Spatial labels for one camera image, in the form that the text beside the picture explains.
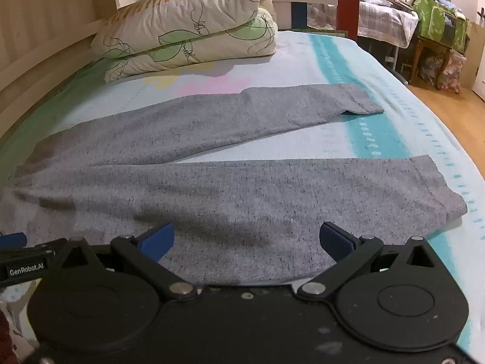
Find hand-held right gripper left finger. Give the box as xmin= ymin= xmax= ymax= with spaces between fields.
xmin=56 ymin=222 xmax=198 ymax=302

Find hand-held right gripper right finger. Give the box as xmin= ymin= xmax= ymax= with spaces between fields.
xmin=297 ymin=222 xmax=442 ymax=301

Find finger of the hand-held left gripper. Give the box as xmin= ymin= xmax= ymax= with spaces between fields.
xmin=0 ymin=232 xmax=68 ymax=253

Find grey pants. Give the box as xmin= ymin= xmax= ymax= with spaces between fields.
xmin=0 ymin=83 xmax=467 ymax=287

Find floral pastel bedsheet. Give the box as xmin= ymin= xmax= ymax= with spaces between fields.
xmin=0 ymin=30 xmax=485 ymax=364

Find wooden bed headboard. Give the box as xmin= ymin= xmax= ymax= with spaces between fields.
xmin=0 ymin=0 xmax=118 ymax=141

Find floral fabric bag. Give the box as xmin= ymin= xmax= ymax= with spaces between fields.
xmin=419 ymin=49 xmax=467 ymax=93

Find brown wooden stool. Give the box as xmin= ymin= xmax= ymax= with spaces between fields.
xmin=411 ymin=36 xmax=453 ymax=89

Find folded floral quilt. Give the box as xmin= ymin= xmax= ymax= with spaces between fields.
xmin=91 ymin=0 xmax=279 ymax=83

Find cardboard panel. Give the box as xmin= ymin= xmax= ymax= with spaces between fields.
xmin=462 ymin=21 xmax=485 ymax=103

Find blue wooden panel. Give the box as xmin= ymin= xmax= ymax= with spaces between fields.
xmin=291 ymin=2 xmax=308 ymax=30

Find green leaf print bag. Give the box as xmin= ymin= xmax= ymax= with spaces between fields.
xmin=412 ymin=0 xmax=470 ymax=54

